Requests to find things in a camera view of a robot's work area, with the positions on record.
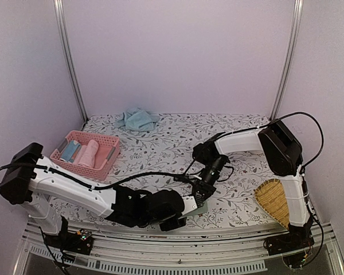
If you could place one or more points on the right aluminium post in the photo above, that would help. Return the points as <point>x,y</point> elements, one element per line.
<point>290,52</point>

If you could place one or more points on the woven bamboo tray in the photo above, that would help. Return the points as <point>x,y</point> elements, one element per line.
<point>271,198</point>

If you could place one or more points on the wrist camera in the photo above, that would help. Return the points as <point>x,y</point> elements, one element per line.
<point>190,205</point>
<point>190,179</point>

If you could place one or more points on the rolled blue patterned towel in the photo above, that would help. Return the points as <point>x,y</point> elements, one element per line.
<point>70,152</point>

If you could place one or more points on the aluminium front frame rail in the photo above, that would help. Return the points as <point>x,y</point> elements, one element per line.
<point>120,250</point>

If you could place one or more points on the pink plastic basket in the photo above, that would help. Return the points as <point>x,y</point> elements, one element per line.
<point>83,138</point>

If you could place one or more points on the left aluminium post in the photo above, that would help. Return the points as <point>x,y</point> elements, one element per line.
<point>66,48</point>

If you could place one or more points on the folded coral pink towel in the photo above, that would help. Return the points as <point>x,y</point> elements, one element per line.
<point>102,156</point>

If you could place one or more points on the rolled pink towel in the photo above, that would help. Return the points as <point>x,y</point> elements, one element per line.
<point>88,157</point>

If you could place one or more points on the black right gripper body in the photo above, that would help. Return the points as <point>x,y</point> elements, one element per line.
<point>217,166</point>

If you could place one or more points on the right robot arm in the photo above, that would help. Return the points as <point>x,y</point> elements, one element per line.
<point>283,153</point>

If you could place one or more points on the aluminium post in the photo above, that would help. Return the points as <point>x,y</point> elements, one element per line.
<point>66,48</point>
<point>290,52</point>

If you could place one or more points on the green towel with panda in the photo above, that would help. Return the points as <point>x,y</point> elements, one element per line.
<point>201,210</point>

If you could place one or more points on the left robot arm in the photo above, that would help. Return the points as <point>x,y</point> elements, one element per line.
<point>30,177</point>

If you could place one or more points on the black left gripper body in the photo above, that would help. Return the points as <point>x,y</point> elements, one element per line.
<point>145,223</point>

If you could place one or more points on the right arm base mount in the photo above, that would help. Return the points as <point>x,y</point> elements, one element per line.
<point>288,242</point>

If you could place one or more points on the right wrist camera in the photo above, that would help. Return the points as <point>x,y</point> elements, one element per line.
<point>190,179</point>

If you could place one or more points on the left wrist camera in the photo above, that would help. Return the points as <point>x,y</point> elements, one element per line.
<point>190,205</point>

